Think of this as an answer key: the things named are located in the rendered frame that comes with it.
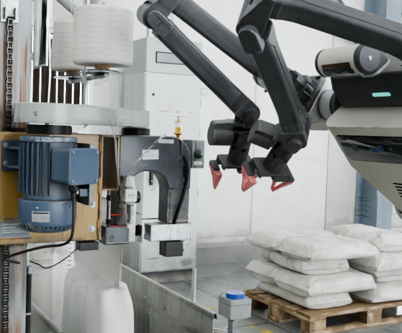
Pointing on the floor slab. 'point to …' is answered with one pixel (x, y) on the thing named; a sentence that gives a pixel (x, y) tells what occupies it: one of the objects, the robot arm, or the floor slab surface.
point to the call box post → (234, 326)
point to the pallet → (311, 323)
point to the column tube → (15, 281)
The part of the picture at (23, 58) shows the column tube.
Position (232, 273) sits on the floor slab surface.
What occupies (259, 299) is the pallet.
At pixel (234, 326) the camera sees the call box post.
